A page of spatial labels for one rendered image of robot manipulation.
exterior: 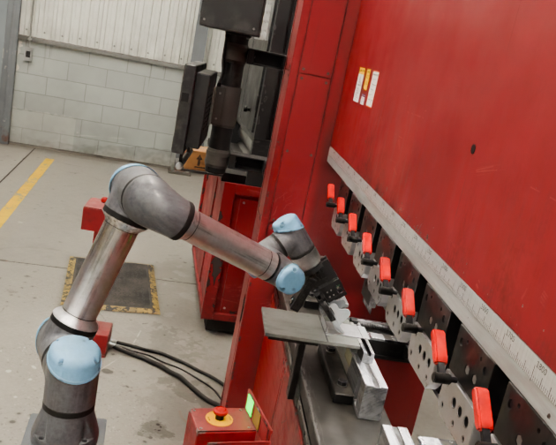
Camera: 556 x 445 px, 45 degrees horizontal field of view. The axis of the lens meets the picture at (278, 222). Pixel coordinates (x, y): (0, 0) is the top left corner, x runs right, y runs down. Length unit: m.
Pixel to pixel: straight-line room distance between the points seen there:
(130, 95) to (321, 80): 6.07
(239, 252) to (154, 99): 7.02
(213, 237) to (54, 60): 7.16
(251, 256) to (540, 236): 0.78
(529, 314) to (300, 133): 1.76
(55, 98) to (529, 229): 7.87
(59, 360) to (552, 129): 1.09
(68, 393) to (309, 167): 1.44
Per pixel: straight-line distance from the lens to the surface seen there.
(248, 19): 2.74
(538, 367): 0.97
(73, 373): 1.56
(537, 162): 1.06
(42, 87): 8.65
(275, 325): 1.87
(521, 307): 1.03
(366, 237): 1.75
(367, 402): 1.77
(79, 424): 1.63
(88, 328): 1.68
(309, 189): 2.67
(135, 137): 8.61
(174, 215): 1.49
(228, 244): 1.56
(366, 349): 1.89
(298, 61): 2.60
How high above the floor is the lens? 1.73
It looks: 14 degrees down
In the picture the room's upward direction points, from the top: 11 degrees clockwise
